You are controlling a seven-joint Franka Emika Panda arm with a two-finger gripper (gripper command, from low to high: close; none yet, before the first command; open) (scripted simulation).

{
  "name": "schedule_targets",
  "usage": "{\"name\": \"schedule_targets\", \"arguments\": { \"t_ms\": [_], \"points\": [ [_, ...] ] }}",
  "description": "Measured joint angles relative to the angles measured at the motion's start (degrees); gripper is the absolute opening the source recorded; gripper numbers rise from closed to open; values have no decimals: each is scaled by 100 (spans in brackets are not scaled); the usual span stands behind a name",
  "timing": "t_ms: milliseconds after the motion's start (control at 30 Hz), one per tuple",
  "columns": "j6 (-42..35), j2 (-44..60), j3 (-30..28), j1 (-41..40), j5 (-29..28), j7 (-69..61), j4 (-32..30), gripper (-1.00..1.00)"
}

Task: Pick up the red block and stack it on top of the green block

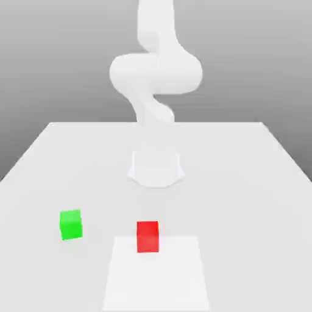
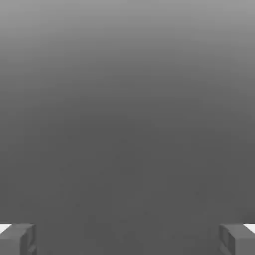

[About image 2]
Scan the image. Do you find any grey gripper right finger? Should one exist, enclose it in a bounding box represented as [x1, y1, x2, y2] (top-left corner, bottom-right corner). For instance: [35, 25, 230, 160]
[218, 223, 255, 255]

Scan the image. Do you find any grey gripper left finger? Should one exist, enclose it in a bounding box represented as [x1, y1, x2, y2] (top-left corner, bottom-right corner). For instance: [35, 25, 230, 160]
[0, 223, 38, 255]

